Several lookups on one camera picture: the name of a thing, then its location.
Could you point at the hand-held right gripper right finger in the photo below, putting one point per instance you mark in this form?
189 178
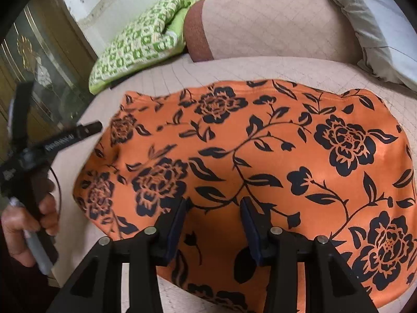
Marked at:
251 228

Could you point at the wooden door with glass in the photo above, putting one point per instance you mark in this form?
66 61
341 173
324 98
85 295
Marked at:
49 58

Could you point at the person's left hand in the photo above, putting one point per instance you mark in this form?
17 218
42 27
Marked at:
49 212

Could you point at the person's left forearm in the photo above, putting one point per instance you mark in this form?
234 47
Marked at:
19 287

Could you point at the grey pillow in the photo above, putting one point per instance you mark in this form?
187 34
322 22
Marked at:
374 22

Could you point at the green checkered folded blanket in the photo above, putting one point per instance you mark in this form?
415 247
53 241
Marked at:
140 42

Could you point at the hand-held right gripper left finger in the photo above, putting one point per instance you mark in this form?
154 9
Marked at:
177 228

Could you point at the orange black floral shirt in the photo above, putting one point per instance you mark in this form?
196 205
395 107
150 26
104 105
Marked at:
277 156

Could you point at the pink brown sofa cushion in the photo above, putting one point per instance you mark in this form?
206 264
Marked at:
270 22

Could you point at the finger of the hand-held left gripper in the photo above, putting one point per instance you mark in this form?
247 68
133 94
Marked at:
19 114
71 136

